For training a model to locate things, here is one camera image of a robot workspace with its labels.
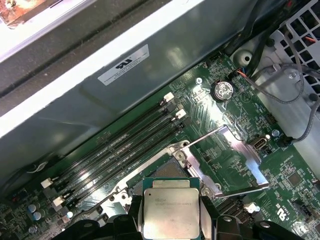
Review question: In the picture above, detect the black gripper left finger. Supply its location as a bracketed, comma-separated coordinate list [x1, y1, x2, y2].
[51, 194, 145, 240]

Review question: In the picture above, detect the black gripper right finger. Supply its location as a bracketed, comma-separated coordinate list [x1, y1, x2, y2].
[199, 194, 300, 240]

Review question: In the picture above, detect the silver CPU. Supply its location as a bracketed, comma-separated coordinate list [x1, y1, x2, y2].
[138, 177, 202, 238]

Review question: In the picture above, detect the metal locking lever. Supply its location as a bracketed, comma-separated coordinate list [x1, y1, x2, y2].
[217, 186, 271, 200]
[71, 192, 121, 221]

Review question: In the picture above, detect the CPU socket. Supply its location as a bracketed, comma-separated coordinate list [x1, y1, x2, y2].
[99, 139, 223, 213]

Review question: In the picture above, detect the internal USB port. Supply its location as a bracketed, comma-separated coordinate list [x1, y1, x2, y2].
[249, 136, 270, 153]

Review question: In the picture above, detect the green motherboard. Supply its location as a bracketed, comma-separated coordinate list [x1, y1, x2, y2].
[0, 53, 320, 240]

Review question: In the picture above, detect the silver drive cage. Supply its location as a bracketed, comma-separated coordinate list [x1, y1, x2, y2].
[229, 0, 320, 176]

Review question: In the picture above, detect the round coin battery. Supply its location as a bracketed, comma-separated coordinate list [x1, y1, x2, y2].
[211, 79, 236, 102]

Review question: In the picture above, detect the white certification label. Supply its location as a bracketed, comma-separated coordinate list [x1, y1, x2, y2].
[96, 43, 150, 87]

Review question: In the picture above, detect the black PC case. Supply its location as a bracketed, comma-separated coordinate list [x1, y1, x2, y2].
[0, 0, 320, 240]

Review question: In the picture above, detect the thick black cable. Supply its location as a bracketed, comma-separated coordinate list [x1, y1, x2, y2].
[222, 0, 288, 78]

